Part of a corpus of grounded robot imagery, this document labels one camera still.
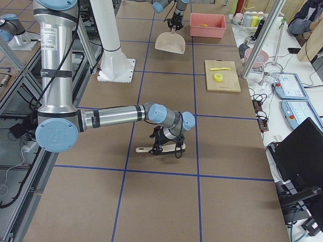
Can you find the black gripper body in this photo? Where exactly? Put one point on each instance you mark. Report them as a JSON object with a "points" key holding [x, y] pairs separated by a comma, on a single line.
{"points": [[176, 19], [160, 140]]}

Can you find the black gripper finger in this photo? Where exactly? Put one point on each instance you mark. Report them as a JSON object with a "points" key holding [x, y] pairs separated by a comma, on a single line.
{"points": [[170, 24], [157, 147], [179, 26], [154, 153]]}

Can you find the beige hand brush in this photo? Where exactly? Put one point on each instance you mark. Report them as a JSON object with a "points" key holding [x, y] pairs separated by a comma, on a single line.
{"points": [[162, 150]]}

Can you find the beige plastic dustpan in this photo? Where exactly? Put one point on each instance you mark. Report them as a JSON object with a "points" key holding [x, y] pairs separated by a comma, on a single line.
{"points": [[171, 42]]}

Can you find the pink plastic bin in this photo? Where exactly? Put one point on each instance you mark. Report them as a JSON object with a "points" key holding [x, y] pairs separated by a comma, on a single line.
{"points": [[216, 25]]}

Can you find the yellow plastic knife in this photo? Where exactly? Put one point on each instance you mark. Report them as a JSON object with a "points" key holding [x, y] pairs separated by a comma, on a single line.
{"points": [[220, 69]]}

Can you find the yellow lemon slice toy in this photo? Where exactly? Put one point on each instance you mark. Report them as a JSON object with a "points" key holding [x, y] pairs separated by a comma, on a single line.
{"points": [[218, 77]]}

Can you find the wooden cutting board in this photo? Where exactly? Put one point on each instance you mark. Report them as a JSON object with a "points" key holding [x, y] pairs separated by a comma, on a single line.
{"points": [[230, 81]]}

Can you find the pink bowl on scale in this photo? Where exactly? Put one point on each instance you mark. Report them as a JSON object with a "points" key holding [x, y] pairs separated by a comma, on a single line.
{"points": [[260, 60]]}

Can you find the metal rod stand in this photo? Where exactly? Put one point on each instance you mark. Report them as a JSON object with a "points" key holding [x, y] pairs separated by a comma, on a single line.
{"points": [[274, 65]]}

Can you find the upper blue teach pendant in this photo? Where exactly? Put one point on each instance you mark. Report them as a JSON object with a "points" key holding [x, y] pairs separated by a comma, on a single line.
{"points": [[289, 86]]}

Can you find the blue teach pendant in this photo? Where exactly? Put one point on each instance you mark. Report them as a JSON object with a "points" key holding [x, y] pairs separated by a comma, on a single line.
{"points": [[289, 86], [297, 111]]}

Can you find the lower blue teach pendant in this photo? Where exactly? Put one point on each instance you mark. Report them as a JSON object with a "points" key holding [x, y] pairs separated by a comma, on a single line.
{"points": [[297, 111]]}

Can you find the black monitor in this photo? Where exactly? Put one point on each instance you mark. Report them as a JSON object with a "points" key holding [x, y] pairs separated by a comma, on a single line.
{"points": [[299, 159]]}

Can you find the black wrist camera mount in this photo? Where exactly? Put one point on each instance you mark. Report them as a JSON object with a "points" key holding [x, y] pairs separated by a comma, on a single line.
{"points": [[179, 142]]}

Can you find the aluminium frame post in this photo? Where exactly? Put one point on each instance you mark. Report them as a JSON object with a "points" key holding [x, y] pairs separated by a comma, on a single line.
{"points": [[269, 22]]}

